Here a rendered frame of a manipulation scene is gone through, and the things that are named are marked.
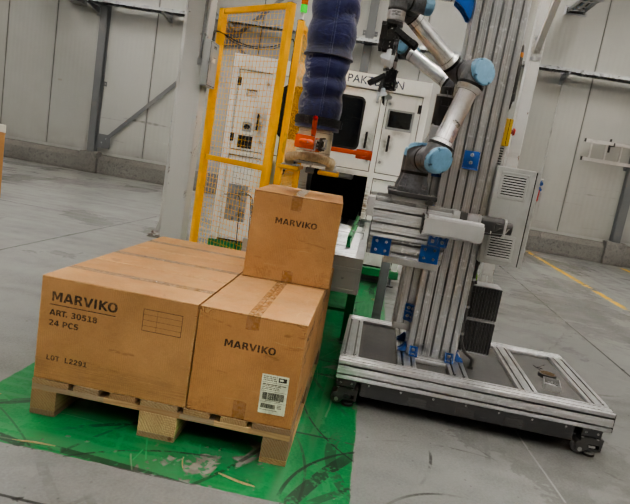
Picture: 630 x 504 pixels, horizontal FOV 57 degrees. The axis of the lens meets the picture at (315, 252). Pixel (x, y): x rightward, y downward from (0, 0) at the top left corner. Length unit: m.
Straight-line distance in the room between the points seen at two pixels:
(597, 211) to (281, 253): 10.62
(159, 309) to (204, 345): 0.21
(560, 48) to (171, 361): 11.32
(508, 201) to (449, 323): 0.67
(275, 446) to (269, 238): 0.92
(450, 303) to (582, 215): 9.86
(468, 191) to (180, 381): 1.61
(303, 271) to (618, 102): 10.80
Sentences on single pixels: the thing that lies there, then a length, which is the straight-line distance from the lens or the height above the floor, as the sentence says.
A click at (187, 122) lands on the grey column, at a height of 1.21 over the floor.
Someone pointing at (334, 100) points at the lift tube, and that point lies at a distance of 2.81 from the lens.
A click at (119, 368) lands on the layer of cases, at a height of 0.25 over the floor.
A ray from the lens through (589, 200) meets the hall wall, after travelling 12.75.
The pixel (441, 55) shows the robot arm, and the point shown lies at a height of 1.66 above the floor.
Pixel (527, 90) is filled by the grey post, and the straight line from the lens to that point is 6.24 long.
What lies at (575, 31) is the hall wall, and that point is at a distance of 12.86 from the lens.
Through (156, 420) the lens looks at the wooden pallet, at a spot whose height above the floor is 0.08.
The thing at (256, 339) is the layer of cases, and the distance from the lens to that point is 2.09.
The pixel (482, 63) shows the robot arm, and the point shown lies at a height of 1.63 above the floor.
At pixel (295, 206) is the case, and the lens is 2.59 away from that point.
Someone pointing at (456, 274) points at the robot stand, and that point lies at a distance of 2.97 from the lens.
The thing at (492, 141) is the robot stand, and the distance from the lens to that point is 2.93.
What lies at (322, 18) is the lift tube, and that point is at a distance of 2.85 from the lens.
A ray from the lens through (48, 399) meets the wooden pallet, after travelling 2.47.
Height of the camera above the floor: 1.13
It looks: 9 degrees down
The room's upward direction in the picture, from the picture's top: 10 degrees clockwise
